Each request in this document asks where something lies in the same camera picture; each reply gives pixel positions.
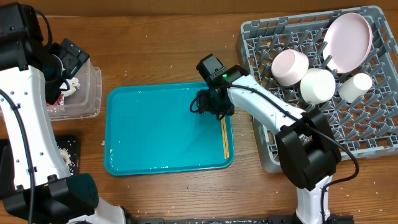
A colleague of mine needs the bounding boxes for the wooden chopstick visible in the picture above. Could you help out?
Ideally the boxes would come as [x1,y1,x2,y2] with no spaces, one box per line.
[220,118,228,159]
[221,118,229,159]

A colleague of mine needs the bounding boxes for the white tissue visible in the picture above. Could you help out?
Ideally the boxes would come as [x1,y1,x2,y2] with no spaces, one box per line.
[60,77,80,97]

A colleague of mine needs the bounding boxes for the small pink saucer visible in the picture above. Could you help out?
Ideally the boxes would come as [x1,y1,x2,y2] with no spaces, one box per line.
[271,49,309,86]

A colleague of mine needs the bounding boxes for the rice and food scraps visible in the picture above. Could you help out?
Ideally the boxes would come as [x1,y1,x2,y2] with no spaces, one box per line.
[57,140,79,175]

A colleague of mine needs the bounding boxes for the white round bowl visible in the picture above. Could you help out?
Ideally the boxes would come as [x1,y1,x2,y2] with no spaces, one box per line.
[300,68,336,105]

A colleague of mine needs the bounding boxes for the white paper cup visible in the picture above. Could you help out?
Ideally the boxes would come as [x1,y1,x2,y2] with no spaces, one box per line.
[338,73,373,103]

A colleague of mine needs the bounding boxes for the large pink plate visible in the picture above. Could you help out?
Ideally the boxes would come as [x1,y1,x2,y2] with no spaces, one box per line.
[322,12,373,73]

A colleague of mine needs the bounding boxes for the red snack wrapper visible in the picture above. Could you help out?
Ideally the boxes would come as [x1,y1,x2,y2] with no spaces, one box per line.
[47,93,64,106]

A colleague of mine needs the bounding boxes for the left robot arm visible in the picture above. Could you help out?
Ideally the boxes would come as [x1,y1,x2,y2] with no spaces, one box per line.
[1,2,133,223]

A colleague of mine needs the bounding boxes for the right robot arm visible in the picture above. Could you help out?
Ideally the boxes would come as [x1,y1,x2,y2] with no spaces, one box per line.
[191,54,341,223]

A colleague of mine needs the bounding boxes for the black waste tray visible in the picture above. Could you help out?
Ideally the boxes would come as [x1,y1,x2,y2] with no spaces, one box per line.
[0,134,81,200]

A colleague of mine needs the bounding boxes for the grey dishwasher rack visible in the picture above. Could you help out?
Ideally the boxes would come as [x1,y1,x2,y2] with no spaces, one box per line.
[236,6,397,160]

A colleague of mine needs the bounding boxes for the clear plastic bin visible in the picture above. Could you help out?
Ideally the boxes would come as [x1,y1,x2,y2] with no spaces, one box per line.
[0,55,103,121]

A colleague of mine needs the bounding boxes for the teal plastic tray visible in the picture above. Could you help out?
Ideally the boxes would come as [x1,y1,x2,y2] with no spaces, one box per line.
[104,82,235,176]

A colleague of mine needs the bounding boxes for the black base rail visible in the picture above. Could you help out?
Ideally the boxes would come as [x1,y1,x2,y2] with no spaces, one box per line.
[124,216,355,224]

